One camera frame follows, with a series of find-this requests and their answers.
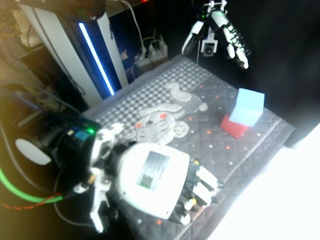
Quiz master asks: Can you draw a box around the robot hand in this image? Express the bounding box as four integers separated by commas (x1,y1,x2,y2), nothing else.
112,141,225,226
181,8,251,70

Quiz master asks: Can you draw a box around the light blue cube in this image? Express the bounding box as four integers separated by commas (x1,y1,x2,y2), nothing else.
229,87,265,128

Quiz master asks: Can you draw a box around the red cube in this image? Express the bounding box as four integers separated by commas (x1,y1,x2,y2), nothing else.
220,114,249,140

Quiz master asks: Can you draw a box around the white power strip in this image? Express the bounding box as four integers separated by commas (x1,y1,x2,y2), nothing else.
134,34,169,68

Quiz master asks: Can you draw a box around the grey quilt with bear print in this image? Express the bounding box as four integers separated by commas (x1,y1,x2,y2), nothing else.
82,53,297,240

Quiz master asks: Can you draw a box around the white column with blue light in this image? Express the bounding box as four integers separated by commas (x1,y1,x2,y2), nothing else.
18,0,130,107

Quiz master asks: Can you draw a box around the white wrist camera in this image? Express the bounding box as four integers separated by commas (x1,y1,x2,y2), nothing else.
200,27,218,58

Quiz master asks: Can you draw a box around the white cable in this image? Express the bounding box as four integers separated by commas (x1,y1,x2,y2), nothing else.
119,0,147,55

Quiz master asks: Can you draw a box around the red braided cable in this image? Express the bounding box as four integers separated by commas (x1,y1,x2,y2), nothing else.
0,191,62,211

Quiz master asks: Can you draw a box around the green cable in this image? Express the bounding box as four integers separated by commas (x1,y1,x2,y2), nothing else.
0,166,64,204

